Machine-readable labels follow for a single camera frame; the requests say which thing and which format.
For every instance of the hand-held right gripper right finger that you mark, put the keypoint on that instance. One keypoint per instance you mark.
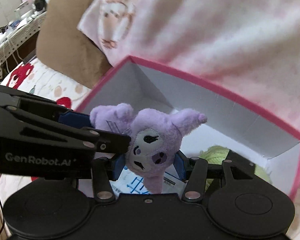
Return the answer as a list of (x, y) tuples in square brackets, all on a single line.
[(180, 165)]

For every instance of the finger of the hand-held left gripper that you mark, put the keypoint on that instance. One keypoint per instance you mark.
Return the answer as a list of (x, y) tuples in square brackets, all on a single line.
[(110, 142), (73, 119)]

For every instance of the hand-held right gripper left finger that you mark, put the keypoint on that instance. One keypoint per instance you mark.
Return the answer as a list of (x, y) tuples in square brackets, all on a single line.
[(117, 167)]

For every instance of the blue wet wipes packet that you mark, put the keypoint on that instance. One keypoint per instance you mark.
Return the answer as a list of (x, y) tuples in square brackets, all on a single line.
[(132, 184)]

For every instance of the green yarn ball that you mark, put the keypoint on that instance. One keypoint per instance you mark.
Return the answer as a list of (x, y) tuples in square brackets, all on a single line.
[(215, 153)]

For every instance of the purple plush toy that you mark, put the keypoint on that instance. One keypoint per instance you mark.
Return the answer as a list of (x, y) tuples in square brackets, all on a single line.
[(150, 140)]

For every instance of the pink cardboard box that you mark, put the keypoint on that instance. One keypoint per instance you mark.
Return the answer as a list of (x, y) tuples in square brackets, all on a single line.
[(227, 120)]

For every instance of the red bear printed blanket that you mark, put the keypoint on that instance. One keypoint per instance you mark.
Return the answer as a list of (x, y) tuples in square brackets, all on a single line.
[(45, 80)]

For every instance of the brown pillow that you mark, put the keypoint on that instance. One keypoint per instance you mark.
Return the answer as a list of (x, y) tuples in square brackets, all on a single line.
[(65, 42)]

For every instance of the table with patterned cloth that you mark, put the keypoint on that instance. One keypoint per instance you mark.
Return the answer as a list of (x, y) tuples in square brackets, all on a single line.
[(17, 35)]

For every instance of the black toy figure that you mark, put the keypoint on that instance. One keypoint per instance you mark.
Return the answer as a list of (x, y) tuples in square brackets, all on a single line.
[(40, 3)]

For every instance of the pink printed quilt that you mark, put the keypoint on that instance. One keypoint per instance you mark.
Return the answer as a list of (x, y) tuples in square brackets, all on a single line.
[(215, 30)]

